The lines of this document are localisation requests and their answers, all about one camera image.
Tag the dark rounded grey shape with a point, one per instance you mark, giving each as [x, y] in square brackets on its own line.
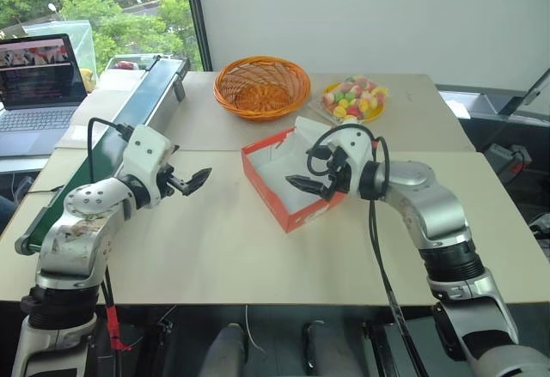
[225, 351]

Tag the yellow banana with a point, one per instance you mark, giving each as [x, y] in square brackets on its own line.
[89, 80]

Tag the grey tilted screen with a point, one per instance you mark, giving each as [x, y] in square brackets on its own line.
[528, 89]

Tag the red tape strip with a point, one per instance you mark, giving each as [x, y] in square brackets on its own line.
[115, 330]

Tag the green conveyor belt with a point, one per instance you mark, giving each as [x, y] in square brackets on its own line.
[142, 102]

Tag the clear bin with red item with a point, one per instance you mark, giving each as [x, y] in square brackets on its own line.
[124, 64]

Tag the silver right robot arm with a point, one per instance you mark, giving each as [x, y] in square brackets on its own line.
[434, 218]

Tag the grey open laptop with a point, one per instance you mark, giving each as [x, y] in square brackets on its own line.
[38, 89]

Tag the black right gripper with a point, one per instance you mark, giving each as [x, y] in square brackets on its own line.
[339, 175]

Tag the black window frame post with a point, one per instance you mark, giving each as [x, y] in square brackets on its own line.
[198, 16]

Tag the orange wicker basket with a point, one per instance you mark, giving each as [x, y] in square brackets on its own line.
[262, 87]

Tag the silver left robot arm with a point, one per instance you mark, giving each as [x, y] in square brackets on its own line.
[81, 231]

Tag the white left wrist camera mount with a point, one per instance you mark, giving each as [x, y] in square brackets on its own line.
[146, 149]

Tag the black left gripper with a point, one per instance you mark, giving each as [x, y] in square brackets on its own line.
[164, 181]

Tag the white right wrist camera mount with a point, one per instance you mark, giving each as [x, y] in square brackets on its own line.
[354, 149]

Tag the yellow plate of toy fruit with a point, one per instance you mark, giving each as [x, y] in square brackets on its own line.
[354, 98]

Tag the red cardboard box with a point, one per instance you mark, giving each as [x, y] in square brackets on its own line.
[275, 171]

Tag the black device with red part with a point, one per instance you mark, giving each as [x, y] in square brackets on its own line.
[509, 162]

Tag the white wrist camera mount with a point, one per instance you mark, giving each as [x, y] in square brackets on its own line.
[146, 149]
[354, 149]

